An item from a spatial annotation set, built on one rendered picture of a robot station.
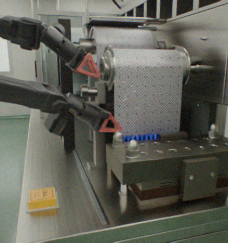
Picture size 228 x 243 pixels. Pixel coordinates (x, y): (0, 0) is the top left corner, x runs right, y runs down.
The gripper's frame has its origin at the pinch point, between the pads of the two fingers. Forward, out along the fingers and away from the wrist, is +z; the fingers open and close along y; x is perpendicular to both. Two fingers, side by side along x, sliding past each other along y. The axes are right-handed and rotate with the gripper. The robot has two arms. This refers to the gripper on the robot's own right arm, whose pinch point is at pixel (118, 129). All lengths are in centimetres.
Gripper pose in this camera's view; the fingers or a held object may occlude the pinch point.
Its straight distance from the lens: 81.1
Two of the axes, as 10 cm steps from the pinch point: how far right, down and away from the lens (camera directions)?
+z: 8.3, 4.4, 3.5
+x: 4.8, -8.7, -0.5
